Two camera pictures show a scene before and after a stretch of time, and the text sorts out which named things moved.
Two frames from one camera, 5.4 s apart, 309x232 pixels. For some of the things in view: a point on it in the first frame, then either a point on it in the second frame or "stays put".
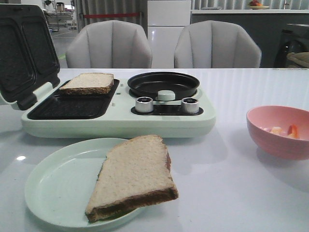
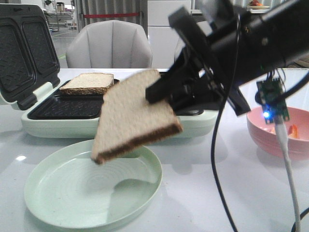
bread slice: x=134 y=173 → x=126 y=119
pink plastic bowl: x=282 y=131 stays put
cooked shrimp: x=293 y=131 stays put
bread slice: x=89 y=83 stays put
